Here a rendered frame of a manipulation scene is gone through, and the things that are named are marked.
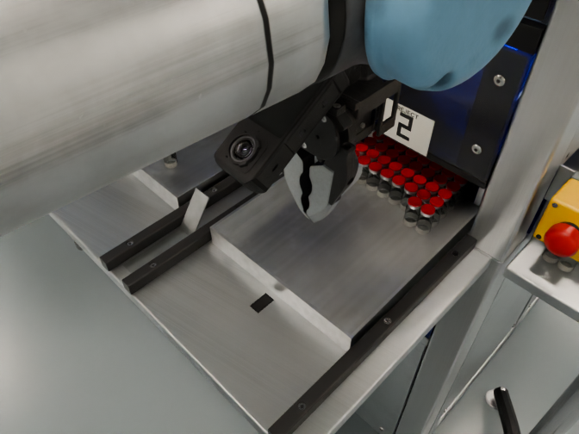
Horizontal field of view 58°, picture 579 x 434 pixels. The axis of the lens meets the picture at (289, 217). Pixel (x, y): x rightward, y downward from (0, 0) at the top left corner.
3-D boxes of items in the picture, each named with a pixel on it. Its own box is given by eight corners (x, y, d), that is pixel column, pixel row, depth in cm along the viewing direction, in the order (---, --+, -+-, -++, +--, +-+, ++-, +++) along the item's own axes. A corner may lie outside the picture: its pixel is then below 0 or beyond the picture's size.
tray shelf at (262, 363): (221, 69, 114) (220, 61, 113) (515, 238, 80) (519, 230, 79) (9, 172, 91) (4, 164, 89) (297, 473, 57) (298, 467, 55)
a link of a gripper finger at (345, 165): (353, 206, 47) (364, 126, 41) (342, 214, 46) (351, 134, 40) (314, 181, 49) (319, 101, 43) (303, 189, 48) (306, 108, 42)
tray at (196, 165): (235, 70, 111) (233, 54, 108) (326, 121, 98) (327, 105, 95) (92, 140, 94) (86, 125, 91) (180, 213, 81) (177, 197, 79)
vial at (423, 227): (420, 222, 80) (426, 201, 76) (432, 230, 79) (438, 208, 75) (412, 230, 79) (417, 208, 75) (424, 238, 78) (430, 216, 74)
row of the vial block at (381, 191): (350, 168, 88) (351, 146, 85) (440, 222, 80) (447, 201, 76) (341, 174, 87) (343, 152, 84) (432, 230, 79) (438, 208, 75)
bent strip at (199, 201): (201, 214, 81) (196, 187, 77) (214, 225, 80) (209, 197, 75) (123, 266, 74) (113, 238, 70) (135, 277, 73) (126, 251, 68)
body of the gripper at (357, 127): (395, 133, 47) (420, 2, 38) (332, 179, 43) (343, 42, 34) (332, 100, 51) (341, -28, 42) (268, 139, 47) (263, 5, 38)
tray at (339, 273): (357, 139, 94) (359, 124, 91) (488, 212, 81) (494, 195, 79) (212, 243, 77) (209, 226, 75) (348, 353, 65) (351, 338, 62)
